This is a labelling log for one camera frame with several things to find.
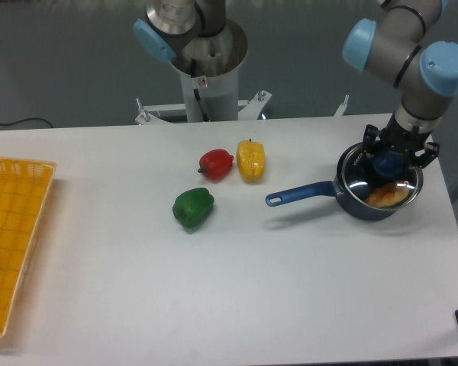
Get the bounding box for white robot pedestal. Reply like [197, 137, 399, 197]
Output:
[134, 18, 350, 126]

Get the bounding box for yellow bell pepper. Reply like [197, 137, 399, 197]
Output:
[237, 140, 266, 183]

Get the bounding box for glass lid with blue knob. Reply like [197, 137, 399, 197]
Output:
[337, 144, 424, 210]

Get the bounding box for red bell pepper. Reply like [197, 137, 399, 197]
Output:
[198, 149, 234, 181]

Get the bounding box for green bell pepper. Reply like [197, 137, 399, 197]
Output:
[172, 188, 214, 230]

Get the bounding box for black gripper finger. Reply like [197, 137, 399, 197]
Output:
[408, 142, 440, 169]
[362, 124, 382, 158]

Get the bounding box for golden bread roll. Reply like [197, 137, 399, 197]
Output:
[365, 181, 410, 208]

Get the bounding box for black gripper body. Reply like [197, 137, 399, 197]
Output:
[377, 114, 431, 155]

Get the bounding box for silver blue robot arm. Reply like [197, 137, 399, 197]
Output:
[134, 1, 458, 176]

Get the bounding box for dark blue saucepan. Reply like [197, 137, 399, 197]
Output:
[265, 143, 424, 222]

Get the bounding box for black cable on floor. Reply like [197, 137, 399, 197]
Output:
[0, 117, 54, 129]

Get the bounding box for yellow woven basket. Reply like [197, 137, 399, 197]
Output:
[0, 157, 56, 338]

